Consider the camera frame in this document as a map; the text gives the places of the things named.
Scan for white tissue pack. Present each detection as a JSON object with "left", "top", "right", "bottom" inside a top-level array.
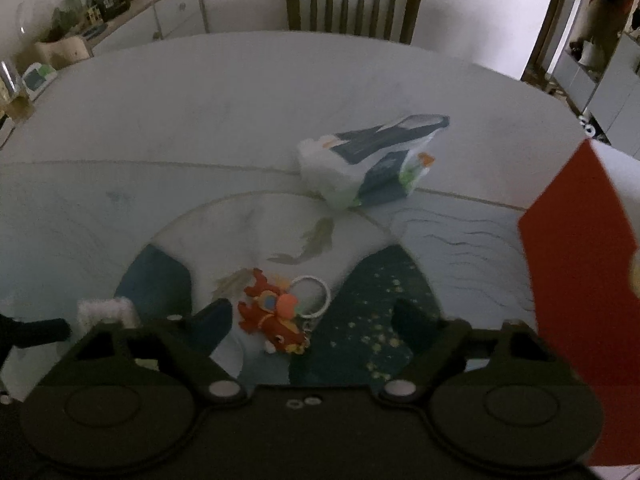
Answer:
[{"left": 297, "top": 114, "right": 451, "bottom": 210}]

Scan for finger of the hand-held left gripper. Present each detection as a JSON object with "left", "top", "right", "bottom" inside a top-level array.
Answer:
[{"left": 0, "top": 314, "right": 72, "bottom": 363}]

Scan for clear glass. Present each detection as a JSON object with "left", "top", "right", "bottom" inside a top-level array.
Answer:
[{"left": 0, "top": 59, "right": 37, "bottom": 123}]

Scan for white wooden sideboard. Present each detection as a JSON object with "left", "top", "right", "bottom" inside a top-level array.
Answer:
[{"left": 89, "top": 0, "right": 210, "bottom": 57}]

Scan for white pot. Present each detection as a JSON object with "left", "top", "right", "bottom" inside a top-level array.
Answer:
[{"left": 579, "top": 40, "right": 607, "bottom": 69}]

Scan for grey cabinet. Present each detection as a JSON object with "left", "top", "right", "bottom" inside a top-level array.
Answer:
[{"left": 549, "top": 35, "right": 640, "bottom": 147}]

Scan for beige holder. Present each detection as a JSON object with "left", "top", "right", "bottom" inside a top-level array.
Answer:
[{"left": 34, "top": 35, "right": 95, "bottom": 70}]

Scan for red cardboard box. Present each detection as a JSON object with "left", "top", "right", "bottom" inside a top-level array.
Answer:
[{"left": 517, "top": 140, "right": 640, "bottom": 467}]

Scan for small green white device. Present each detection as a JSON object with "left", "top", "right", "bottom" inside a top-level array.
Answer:
[{"left": 21, "top": 62, "right": 59, "bottom": 94}]

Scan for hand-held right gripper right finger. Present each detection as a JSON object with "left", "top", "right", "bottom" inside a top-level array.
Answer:
[{"left": 378, "top": 298, "right": 586, "bottom": 406}]

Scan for red dragon keychain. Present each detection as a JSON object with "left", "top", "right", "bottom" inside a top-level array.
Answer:
[{"left": 237, "top": 267, "right": 332, "bottom": 357}]

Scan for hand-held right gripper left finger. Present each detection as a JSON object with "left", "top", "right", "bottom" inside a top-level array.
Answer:
[{"left": 35, "top": 299, "right": 249, "bottom": 408}]

